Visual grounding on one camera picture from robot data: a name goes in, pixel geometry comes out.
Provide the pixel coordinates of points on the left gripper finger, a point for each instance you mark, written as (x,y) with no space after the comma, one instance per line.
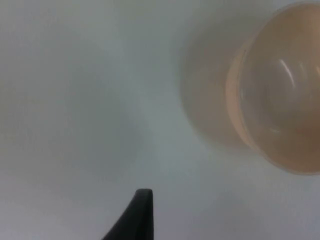
(140,220)

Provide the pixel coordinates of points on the pale wooden bowl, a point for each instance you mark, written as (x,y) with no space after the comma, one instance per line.
(275,100)

